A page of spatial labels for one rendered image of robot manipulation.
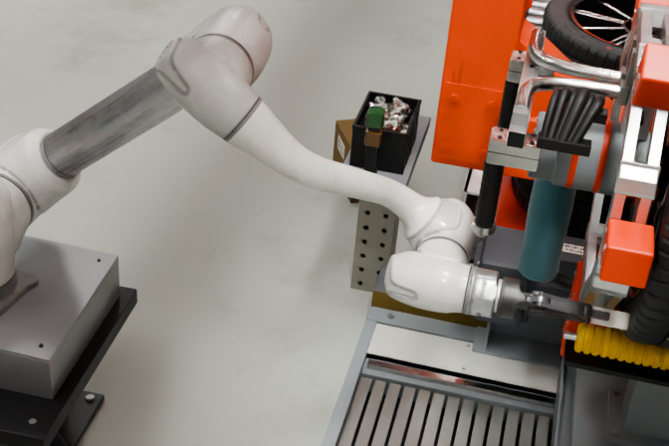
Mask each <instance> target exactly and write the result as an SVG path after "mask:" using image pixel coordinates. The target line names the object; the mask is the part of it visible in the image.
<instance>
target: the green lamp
mask: <svg viewBox="0 0 669 446"><path fill-rule="evenodd" d="M385 117H386V109H384V108H378V107H370V108H369V110H368V112H367V116H366V126H367V127H371V128H377V129H382V128H383V126H384V123H385Z"/></svg>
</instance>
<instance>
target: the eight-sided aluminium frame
mask: <svg viewBox="0 0 669 446"><path fill-rule="evenodd" d="M652 31H654V33H653V35H652ZM633 35H637V43H636V48H637V53H636V57H635V64H634V72H633V79H634V81H633V87H632V90H633V89H634V85H635V79H636V74H635V71H636V68H638V66H639V63H640V60H641V58H640V57H641V53H642V52H643V51H644V48H645V45H646V44H647V43H652V38H654V39H660V40H662V45H665V46H669V6H662V5H656V4H649V3H643V2H642V3H641V5H640V7H638V9H637V14H636V19H635V22H634V24H633V27H632V30H631V32H630V35H629V38H628V41H625V45H624V49H623V52H622V56H621V60H620V67H619V72H620V70H621V67H622V66H624V67H626V65H627V61H628V56H629V52H630V48H631V44H632V39H633ZM632 98H633V94H632V93H631V99H630V104H629V110H628V116H627V122H626V128H625V133H624V139H623V144H622V150H621V155H620V158H619V159H618V164H617V169H616V174H615V179H614V184H613V188H612V190H613V194H612V198H611V202H610V206H609V210H608V214H607V218H606V223H605V224H602V223H599V220H600V214H601V208H602V202H603V197H604V194H600V193H594V195H593V201H592V206H591V212H590V218H589V221H588V224H587V228H586V232H585V239H584V246H583V251H584V250H585V252H584V260H583V272H582V283H581V288H580V293H579V301H580V302H581V303H588V304H590V305H591V306H594V307H599V308H604V309H609V310H615V307H616V306H617V305H618V303H619V302H620V301H621V300H622V299H623V298H626V297H627V295H628V292H629V289H630V286H625V285H620V284H615V283H610V282H605V281H601V280H600V279H599V271H600V270H599V269H598V267H599V264H600V256H601V253H599V252H600V248H601V247H602V244H603V240H604V236H605V233H604V231H605V228H606V227H607V223H608V220H609V219H610V218H612V219H617V220H621V215H622V209H623V205H624V201H625V197H626V195H628V196H633V197H638V200H637V203H636V207H635V211H634V215H633V219H632V222H634V223H639V224H644V225H645V224H646V221H647V217H648V213H649V209H650V206H651V202H652V200H654V198H655V194H656V189H657V184H658V180H659V175H660V170H661V167H660V165H659V164H660V158H661V152H662V146H663V140H664V134H665V128H666V122H667V116H668V111H664V110H659V109H655V110H654V116H653V121H652V127H651V133H650V139H649V145H648V151H647V157H646V162H642V161H637V160H633V159H634V153H635V147H636V141H637V135H638V129H639V124H640V118H641V113H642V107H641V106H635V105H634V104H633V103H632ZM616 101H617V99H613V101H612V106H611V110H610V114H609V119H612V120H617V121H619V117H620V112H621V108H622V106H619V105H617V104H616ZM596 251H598V256H597V259H595V255H596Z"/></svg>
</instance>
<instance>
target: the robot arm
mask: <svg viewBox="0 0 669 446"><path fill-rule="evenodd" d="M272 42H273V39H272V32H271V29H270V27H269V26H268V24H267V22H266V20H265V19H264V18H263V16H262V15H261V14H260V13H258V11H257V10H256V9H254V8H252V7H250V6H246V5H230V6H226V7H223V8H221V9H219V10H217V11H216V12H215V13H214V14H212V15H211V16H210V17H208V18H206V19H205V20H204V21H202V22H201V23H200V24H199V25H198V26H197V27H195V28H194V29H193V30H192V31H190V32H189V33H188V34H187V35H186V36H184V37H180V38H178V39H174V40H171V41H170V42H169V43H168V44H167V45H166V47H165V48H164V49H163V51H162V52H161V53H160V55H159V57H158V58H157V60H156V63H155V66H154V67H153V68H151V69H149V70H148V71H146V72H145V73H143V74H142V75H140V76H139V77H137V78H135V79H134V80H132V81H131V82H129V83H128V84H126V85H125V86H123V87H121V88H120V89H118V90H117V91H115V92H114V93H112V94H110V95H109V96H107V97H106V98H104V99H103V100H101V101H100V102H98V103H96V104H95V105H93V106H92V107H90V108H89V109H87V110H86V111H83V112H82V113H80V114H79V115H77V116H76V117H74V118H72V119H71V120H69V121H68V122H66V123H65V124H63V125H62V126H60V127H58V128H57V129H55V130H51V129H48V128H43V127H39V128H35V129H33V130H30V131H28V132H24V133H21V134H18V135H15V136H13V137H12V138H10V139H8V140H7V141H6V142H4V143H3V144H2V145H1V146H0V317H1V316H2V315H3V314H4V313H5V312H6V311H7V310H8V309H9V308H10V307H12V306H13V305H14V304H15V303H16V302H17V301H18V300H19V299H20V298H22V297H23V296H24V295H25V294H26V293H27V292H29V291H30V290H32V289H34V288H36V287H37V286H38V285H39V278H38V277H37V276H36V275H33V274H28V273H23V272H20V271H17V270H16V268H15V257H16V252H17V251H18V250H19V247H20V245H21V242H22V240H23V237H24V235H25V233H26V231H27V229H28V227H29V226H30V225H31V224H32V223H33V222H34V221H35V220H36V219H37V218H38V217H39V216H40V215H41V214H43V213H45V212H46V211H47V210H49V209H50V208H51V207H52V206H53V205H55V204H56V203H57V202H59V201H60V200H61V199H62V198H64V197H65V196H66V195H68V194H69V193H71V192H72V191H73V190H74V189H75V188H76V187H77V186H78V184H79V182H80V178H81V172H82V170H84V169H85V168H87V167H89V166H90V165H92V164H94V163H95V162H97V161H99V160H100V159H102V158H104V157H105V156H107V155H109V154H110V153H112V152H113V151H115V150H117V149H118V148H120V147H122V146H123V145H125V144H127V143H128V142H130V141H132V140H133V139H135V138H137V137H138V136H140V135H142V134H143V133H145V132H147V131H148V130H150V129H151V128H153V127H155V126H156V125H158V124H160V123H161V122H163V121H165V120H166V119H168V118H170V117H171V116H173V115H175V114H176V113H178V112H180V111H182V110H185V111H187V112H188V113H189V114H190V115H191V116H192V117H193V118H195V119H196V120H197V121H198V122H199V123H201V124H202V125H203V126H204V127H206V128H207V129H209V130H210V131H212V132H214V133H215V134H217V135H218V136H219V137H221V138H222V139H224V140H225V141H226V142H228V143H230V144H231V145H233V146H235V147H237V148H239V149H241V150H242V151H244V152H246V153H248V154H249V155H251V156H253V157H254V158H256V159H258V160H259V161H261V162H263V163H264V164H266V165H267V166H269V167H271V168H272V169H274V170H275V171H277V172H279V173H280V174H282V175H284V176H285V177H287V178H289V179H291V180H293V181H295V182H297V183H300V184H302V185H304V186H307V187H310V188H313V189H315V190H319V191H323V192H327V193H332V194H337V195H341V196H346V197H350V198H355V199H360V200H364V201H369V202H373V203H377V204H380V205H382V206H384V207H386V208H388V209H389V210H391V211H392V212H393V213H395V214H396V215H397V216H398V217H399V219H400V220H401V222H402V223H403V227H404V233H403V235H404V236H405V237H406V239H407V240H408V242H409V244H410V245H411V247H412V249H413V251H406V252H401V253H398V254H394V255H392V256H391V257H390V259H389V262H388V264H387V268H386V271H385V276H384V285H385V290H386V293H387V294H388V295H389V296H390V297H391V298H393V299H394V300H396V301H398V302H401V303H403V304H406V305H408V306H411V307H414V308H418V309H422V310H426V311H431V312H436V313H445V314H448V313H461V314H465V315H472V316H480V317H485V318H489V319H490V318H491V317H492V315H493V313H496V316H498V317H501V318H506V319H510V320H513V319H515V318H516V315H517V311H518V309H521V310H525V311H528V314H529V315H533V316H544V317H550V318H556V319H562V320H568V321H574V322H580V323H584V322H586V323H587V324H595V325H600V326H605V327H610V328H615V329H620V330H625V331H626V330H628V324H629V318H630V314H629V313H624V312H619V311H614V310H609V309H604V308H599V307H594V306H591V305H590V304H588V303H581V302H577V301H573V300H569V299H565V298H561V297H556V296H552V295H549V294H546V293H544V292H537V291H532V292H531V293H523V292H521V289H522V284H523V282H522V281H521V280H519V279H514V278H509V277H505V278H503V280H502V279H500V272H498V271H493V270H488V269H483V268H478V267H476V266H475V267H473V266H469V265H468V263H469V261H470V259H471V257H472V254H473V250H474V245H475V238H476V233H474V232H473V231H472V229H471V226H472V220H473V218H474V215H473V213H472V211H471V210H470V208H469V207H468V206H467V205H466V204H465V203H464V202H462V201H461V200H458V199H455V198H443V199H441V198H439V197H437V196H436V197H429V198H428V197H424V196H422V195H420V194H418V193H416V192H415V191H413V190H412V189H410V188H408V187H407V186H405V185H403V184H401V183H399V182H397V181H395V180H393V179H390V178H388V177H385V176H382V175H379V174H375V173H372V172H369V171H366V170H362V169H359V168H356V167H352V166H349V165H346V164H342V163H339V162H336V161H333V160H329V159H326V158H324V157H321V156H319V155H317V154H315V153H313V152H311V151H309V150H308V149H306V148H305V147H304V146H302V145H301V144H300V143H299V142H298V141H297V140H296V139H295V138H294V137H293V136H292V135H291V134H290V133H289V132H288V130H287V129H286V128H285V127H284V126H283V125H282V123H281V122H280V121H279V120H278V119H277V117H276V116H275V115H274V114H273V112H272V111H271V110H270V108H269V107H268V106H267V105H266V103H265V102H264V101H263V100H262V99H261V98H260V97H259V96H258V95H257V94H256V93H255V92H254V91H253V90H252V88H251V86H252V85H253V84H254V83H255V82H256V80H257V79H258V78H259V76H260V75H261V73H262V72H263V70H264V68H265V66H266V65H267V63H268V60H269V58H270V55H271V52H272Z"/></svg>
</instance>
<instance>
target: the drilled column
mask: <svg viewBox="0 0 669 446"><path fill-rule="evenodd" d="M398 225H399V217H398V216H397V215H396V214H395V213H393V212H392V211H391V210H389V209H388V208H386V207H384V206H382V205H380V204H377V203H373V202H369V201H364V200H360V199H359V205H358V215H357V225H356V235H355V245H354V255H353V265H352V275H351V285H350V287H351V288H352V289H357V290H361V291H366V292H371V293H372V291H373V288H374V285H375V282H376V280H377V277H378V274H379V271H380V269H381V266H387V264H388V262H389V259H390V257H391V256H392V255H394V254H395V249H396V241H397V233H398ZM358 281H359V283H358Z"/></svg>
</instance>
